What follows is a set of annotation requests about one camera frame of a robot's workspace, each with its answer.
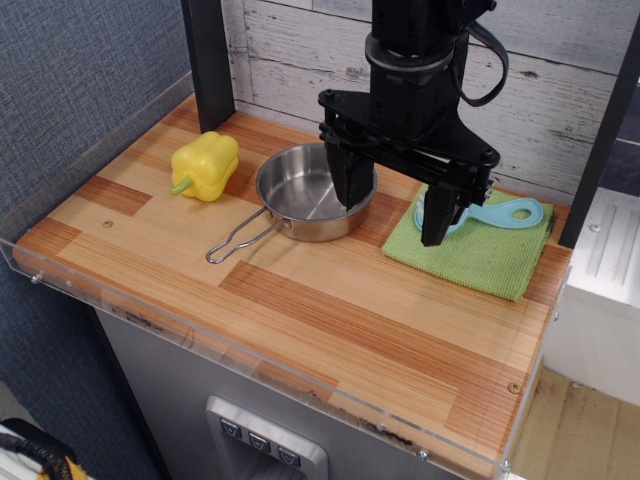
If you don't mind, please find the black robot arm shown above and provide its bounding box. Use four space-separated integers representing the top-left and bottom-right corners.
318 1 509 246

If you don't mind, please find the dark right vertical post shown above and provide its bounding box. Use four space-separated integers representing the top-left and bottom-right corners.
558 1 639 248

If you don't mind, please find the clear acrylic table guard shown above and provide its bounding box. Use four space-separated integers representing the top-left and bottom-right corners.
1 76 571 479

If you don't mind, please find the light blue dish brush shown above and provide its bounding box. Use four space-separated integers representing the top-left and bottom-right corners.
446 198 545 234

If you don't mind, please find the grey metal cabinet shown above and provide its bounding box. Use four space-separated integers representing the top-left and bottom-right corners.
97 310 453 479

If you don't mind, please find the dark vertical post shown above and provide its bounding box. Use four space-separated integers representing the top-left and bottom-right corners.
181 0 235 133
558 1 639 248

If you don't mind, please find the white side cabinet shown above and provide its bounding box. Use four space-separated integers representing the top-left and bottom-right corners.
542 188 639 405

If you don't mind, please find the green folded cloth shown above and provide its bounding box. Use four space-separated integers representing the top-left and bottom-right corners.
382 185 554 301

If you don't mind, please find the silver cabinet button panel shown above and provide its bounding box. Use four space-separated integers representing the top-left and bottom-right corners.
206 395 329 479

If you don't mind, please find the dark left vertical post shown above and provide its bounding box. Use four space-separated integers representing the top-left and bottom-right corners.
181 0 235 133

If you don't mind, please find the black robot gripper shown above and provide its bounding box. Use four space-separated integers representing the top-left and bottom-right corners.
318 64 500 247

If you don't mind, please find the black yellow bag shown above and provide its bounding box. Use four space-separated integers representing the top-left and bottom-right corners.
1 418 91 480

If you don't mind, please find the yellow toy bell pepper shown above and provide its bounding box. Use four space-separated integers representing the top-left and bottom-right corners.
170 131 239 202

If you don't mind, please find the stainless steel pan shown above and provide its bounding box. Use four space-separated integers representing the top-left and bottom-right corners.
206 143 378 264

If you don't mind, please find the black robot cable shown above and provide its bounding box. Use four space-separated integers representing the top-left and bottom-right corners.
452 19 510 107

